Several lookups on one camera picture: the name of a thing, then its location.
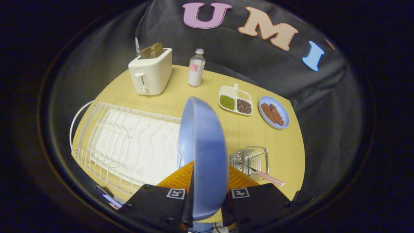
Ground white toaster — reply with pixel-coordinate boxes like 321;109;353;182
128;48;173;96

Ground brown toast slice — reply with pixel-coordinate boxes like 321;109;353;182
140;46;155;59
151;43;164;58

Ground brown sausage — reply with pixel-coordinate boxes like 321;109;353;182
261;103;276;124
270;104;285;126

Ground white divided dish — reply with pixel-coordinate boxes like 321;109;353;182
218;83;253;116

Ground metal wire basket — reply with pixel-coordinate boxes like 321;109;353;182
230;146;269;181

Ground black backdrop cloth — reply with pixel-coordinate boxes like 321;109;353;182
45;0;366;207

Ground white wire dish rack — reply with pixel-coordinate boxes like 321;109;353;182
70;100;182;196

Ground dark red beans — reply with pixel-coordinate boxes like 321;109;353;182
237;99;252;115

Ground small blue plate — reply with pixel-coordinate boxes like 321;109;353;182
258;96;290;130

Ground large blue plate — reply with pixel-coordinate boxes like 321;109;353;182
177;96;229;222

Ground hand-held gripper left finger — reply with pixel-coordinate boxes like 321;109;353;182
119;161;195;231

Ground clear bottle with pink label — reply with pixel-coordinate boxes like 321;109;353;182
188;49;206;88

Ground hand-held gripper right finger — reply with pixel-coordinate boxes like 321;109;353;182
221;164;292;233

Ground green beans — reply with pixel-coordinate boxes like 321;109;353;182
220;95;235;110

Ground spoon with red checkered handle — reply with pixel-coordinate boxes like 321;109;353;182
247;166;286;187

